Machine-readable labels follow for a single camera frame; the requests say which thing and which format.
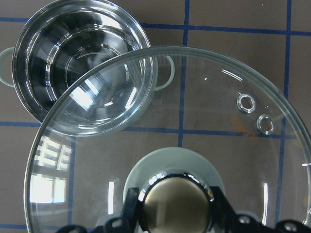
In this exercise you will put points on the mint green cooking pot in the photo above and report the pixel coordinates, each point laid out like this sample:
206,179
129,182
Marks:
82,67

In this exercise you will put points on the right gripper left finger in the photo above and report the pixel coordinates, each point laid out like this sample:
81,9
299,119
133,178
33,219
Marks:
127,221

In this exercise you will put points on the glass pot lid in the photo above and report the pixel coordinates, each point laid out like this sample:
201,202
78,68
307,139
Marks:
219,123

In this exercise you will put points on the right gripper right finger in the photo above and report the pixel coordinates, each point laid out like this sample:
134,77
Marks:
225,217

